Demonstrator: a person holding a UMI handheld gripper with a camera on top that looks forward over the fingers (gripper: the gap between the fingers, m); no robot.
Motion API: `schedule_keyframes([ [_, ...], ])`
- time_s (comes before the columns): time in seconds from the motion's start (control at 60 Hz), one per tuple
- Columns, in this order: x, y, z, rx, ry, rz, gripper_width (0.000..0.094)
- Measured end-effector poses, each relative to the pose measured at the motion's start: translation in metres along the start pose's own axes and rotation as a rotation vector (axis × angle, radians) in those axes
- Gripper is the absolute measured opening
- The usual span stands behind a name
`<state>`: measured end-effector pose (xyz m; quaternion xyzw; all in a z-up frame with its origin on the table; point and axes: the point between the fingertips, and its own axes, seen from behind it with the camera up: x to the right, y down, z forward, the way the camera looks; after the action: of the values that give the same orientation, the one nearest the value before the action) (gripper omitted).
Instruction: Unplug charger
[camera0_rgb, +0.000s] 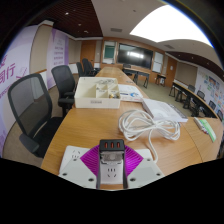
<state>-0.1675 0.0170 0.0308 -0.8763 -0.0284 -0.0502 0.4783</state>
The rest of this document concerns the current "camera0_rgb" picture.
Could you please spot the group of colourful wall posters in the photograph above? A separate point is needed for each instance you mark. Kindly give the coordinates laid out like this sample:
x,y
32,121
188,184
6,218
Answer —
x,y
213,90

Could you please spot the black mesh office chair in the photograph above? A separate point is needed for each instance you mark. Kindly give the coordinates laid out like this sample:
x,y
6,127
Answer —
x,y
63,80
28,100

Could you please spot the white printed paper sheet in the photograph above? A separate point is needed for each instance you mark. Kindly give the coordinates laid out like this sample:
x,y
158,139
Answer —
x,y
126,88

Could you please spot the green booklet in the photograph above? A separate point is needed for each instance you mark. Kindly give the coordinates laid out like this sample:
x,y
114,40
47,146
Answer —
x,y
208,128

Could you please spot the white compartment organizer box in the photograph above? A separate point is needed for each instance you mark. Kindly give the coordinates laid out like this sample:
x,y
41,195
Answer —
x,y
96,101

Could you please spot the ceiling air vent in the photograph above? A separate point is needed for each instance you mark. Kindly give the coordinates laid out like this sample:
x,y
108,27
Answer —
x,y
116,30
169,47

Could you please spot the small dark side table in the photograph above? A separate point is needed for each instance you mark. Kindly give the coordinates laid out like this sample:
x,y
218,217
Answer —
x,y
161,76

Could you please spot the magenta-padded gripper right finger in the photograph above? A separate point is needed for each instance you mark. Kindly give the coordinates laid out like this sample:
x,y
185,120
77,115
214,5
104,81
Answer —
x,y
145,170

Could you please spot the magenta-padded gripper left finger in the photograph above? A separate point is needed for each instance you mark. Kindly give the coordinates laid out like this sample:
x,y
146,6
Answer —
x,y
78,171

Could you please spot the group of black office chairs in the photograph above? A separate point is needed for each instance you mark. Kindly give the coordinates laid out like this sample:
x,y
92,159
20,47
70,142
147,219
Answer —
x,y
201,95
86,66

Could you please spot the long curved wooden table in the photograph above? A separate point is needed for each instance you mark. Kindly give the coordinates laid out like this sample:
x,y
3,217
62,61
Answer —
x,y
186,91

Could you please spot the group of ceiling spotlights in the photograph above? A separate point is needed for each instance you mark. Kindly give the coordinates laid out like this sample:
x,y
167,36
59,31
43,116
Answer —
x,y
66,13

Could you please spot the white blue flat packet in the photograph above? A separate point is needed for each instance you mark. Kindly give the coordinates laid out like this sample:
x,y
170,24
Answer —
x,y
133,96

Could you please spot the dark desk with legs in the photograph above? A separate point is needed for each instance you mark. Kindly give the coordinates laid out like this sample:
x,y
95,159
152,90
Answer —
x,y
136,71

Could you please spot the black charger with orange ports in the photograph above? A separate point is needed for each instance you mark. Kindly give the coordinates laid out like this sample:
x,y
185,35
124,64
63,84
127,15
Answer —
x,y
111,150

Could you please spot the pack of marker pens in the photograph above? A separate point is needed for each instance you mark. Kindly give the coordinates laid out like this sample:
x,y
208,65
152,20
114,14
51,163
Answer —
x,y
199,124

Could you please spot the large bright ceiling light panel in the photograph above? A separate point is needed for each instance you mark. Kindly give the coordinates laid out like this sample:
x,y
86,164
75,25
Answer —
x,y
166,26

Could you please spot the white wall whiteboard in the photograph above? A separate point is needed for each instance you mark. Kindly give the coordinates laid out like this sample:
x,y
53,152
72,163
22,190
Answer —
x,y
158,62

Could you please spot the large black wall screen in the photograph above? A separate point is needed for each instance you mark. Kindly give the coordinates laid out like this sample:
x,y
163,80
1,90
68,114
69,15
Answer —
x,y
133,56

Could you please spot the whiteboard with green panel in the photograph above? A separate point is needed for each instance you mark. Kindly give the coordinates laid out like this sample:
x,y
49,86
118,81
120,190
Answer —
x,y
109,52

